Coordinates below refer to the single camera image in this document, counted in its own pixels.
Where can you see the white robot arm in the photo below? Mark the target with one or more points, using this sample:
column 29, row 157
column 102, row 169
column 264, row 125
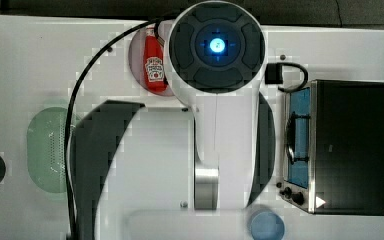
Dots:
column 214, row 61

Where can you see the black toaster oven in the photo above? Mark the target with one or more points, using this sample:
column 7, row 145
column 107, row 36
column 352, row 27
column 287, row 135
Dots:
column 334, row 148

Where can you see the red ketchup bottle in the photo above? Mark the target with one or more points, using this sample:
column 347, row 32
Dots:
column 153, row 63

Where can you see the grey round plate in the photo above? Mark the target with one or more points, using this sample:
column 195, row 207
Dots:
column 135, row 56

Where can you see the blue round bowl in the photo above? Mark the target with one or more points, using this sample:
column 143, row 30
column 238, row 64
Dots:
column 266, row 225

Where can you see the green perforated colander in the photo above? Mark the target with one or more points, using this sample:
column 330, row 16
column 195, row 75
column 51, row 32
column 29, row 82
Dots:
column 45, row 149

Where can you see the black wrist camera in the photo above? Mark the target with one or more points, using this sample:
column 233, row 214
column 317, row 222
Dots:
column 273, row 74

